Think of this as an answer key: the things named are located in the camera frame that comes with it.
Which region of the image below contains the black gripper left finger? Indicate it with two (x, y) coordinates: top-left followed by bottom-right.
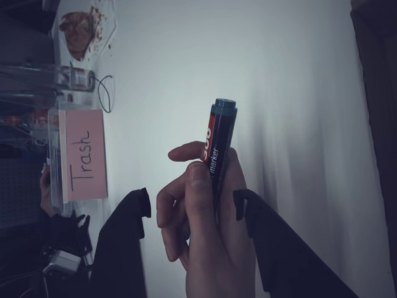
(92, 187), (153, 298)

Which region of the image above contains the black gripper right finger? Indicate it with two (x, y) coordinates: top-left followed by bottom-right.
(232, 188), (360, 298)

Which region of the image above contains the person's right hand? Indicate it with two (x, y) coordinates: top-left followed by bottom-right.
(156, 141), (268, 298)

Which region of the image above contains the clear plastic trash box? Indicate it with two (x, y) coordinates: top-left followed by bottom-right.
(46, 107), (109, 214)

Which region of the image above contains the pink trash paper note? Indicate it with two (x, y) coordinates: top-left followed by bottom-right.
(64, 108), (109, 201)

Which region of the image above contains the white perforated pegboard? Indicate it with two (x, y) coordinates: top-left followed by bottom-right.
(0, 155), (43, 215)

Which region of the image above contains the clear acrylic tray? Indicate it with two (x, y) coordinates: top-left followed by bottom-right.
(0, 63), (97, 103)

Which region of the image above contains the brown pastry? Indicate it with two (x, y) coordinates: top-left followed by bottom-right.
(59, 11), (96, 61)

